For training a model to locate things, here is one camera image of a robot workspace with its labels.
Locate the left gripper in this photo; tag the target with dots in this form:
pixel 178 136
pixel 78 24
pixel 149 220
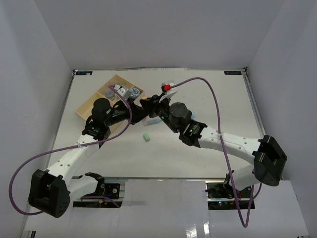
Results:
pixel 137 113

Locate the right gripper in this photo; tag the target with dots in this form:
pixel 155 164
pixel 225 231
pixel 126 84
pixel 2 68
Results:
pixel 154 104

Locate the blue highlighter pen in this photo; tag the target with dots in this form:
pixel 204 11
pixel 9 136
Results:
pixel 147 122

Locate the blue patterned jar back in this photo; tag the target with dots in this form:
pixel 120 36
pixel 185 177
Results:
pixel 135 92

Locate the clear paperclip jar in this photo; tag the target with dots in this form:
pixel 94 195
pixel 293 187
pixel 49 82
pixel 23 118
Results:
pixel 109 94
pixel 118 83

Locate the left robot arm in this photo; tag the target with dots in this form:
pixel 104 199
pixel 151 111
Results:
pixel 52 189

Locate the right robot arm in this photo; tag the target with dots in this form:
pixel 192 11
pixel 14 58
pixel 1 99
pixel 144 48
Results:
pixel 266 159

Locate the green highlighter cap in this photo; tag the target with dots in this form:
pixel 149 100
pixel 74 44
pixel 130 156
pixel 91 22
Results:
pixel 146 137

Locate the beige three-compartment tray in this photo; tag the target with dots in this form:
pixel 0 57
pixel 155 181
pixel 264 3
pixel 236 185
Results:
pixel 98 107

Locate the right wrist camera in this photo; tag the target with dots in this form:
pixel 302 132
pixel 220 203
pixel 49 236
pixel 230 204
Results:
pixel 167 90

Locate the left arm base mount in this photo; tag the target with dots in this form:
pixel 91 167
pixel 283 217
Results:
pixel 113 189

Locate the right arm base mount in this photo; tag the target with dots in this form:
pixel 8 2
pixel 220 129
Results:
pixel 219 199

